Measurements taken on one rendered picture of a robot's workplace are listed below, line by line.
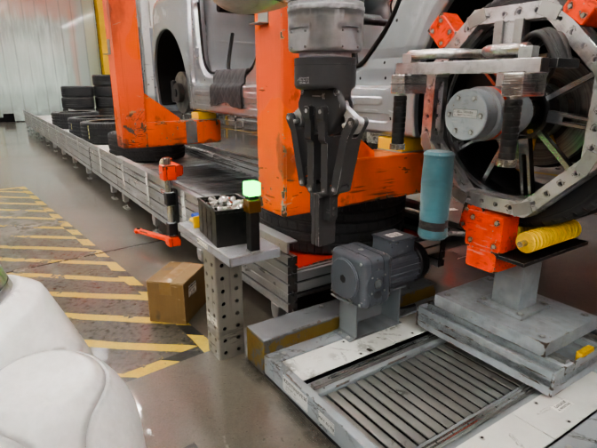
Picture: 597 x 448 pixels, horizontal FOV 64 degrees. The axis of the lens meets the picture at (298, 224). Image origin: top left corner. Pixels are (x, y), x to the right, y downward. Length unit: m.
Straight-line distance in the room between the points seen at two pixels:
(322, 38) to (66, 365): 0.42
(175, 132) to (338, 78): 2.83
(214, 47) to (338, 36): 2.99
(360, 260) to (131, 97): 2.16
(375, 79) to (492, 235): 0.80
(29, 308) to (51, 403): 0.19
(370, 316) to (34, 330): 1.37
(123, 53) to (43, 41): 10.65
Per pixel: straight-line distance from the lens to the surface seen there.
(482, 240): 1.48
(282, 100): 1.44
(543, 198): 1.37
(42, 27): 13.90
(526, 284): 1.66
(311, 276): 1.76
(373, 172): 1.70
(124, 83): 3.26
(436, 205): 1.43
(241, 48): 3.63
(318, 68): 0.57
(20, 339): 0.62
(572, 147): 1.55
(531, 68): 1.16
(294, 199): 1.49
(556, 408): 1.56
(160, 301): 1.99
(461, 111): 1.32
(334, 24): 0.57
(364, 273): 1.49
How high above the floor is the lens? 0.93
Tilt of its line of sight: 17 degrees down
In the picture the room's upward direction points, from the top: straight up
